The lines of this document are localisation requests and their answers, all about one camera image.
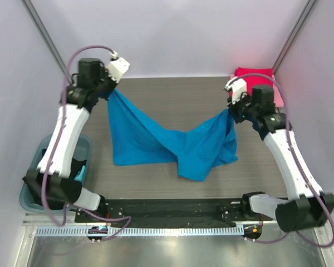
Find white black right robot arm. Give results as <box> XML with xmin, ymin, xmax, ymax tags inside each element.
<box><xmin>225</xmin><ymin>80</ymin><xmax>334</xmax><ymax>232</ymax></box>

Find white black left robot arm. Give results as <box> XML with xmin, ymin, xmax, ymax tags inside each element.
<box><xmin>19</xmin><ymin>56</ymin><xmax>130</xmax><ymax>223</ymax></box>

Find folded pink t shirt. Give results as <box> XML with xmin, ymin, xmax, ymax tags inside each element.
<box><xmin>230</xmin><ymin>72</ymin><xmax>284</xmax><ymax>108</ymax></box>

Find folded red t shirt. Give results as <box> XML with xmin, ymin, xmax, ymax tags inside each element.
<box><xmin>234</xmin><ymin>67</ymin><xmax>273</xmax><ymax>95</ymax></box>

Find light blue t shirt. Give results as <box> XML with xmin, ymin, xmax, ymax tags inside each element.
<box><xmin>74</xmin><ymin>165</ymin><xmax>86</xmax><ymax>184</ymax></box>

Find black t shirt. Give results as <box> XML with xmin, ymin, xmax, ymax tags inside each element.
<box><xmin>23</xmin><ymin>168</ymin><xmax>83</xmax><ymax>210</ymax></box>

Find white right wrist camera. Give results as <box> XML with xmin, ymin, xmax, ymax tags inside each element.
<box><xmin>224</xmin><ymin>77</ymin><xmax>247</xmax><ymax>106</ymax></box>

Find aluminium frame post left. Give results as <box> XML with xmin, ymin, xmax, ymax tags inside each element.
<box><xmin>20</xmin><ymin>0</ymin><xmax>66</xmax><ymax>74</ymax></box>

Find aluminium frame post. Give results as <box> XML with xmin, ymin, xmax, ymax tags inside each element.
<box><xmin>20</xmin><ymin>0</ymin><xmax>66</xmax><ymax>74</ymax></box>
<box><xmin>272</xmin><ymin>0</ymin><xmax>319</xmax><ymax>75</ymax></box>

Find aluminium frame post right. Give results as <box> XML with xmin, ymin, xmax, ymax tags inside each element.
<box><xmin>272</xmin><ymin>0</ymin><xmax>319</xmax><ymax>75</ymax></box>

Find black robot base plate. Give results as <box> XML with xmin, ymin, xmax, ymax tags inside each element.
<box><xmin>74</xmin><ymin>197</ymin><xmax>279</xmax><ymax>223</ymax></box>

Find white slotted cable duct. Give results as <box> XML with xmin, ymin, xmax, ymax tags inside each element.
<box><xmin>36</xmin><ymin>225</ymin><xmax>244</xmax><ymax>237</ymax></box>

